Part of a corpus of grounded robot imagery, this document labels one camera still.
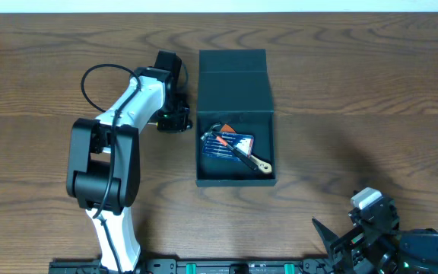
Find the small claw hammer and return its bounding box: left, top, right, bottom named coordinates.
left=200, top=123, right=259, bottom=171

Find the blue screwdriver set card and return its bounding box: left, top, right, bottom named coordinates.
left=202, top=132, right=254, bottom=161

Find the orange scraper wooden handle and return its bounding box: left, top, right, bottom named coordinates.
left=215, top=124, right=272, bottom=174

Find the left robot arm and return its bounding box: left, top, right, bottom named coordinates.
left=66, top=64, right=192, bottom=273

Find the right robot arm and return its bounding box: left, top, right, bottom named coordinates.
left=312, top=206, right=438, bottom=274

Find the dark green open box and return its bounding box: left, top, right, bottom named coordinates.
left=195, top=49, right=277, bottom=187

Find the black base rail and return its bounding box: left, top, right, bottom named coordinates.
left=48, top=259, right=335, bottom=274

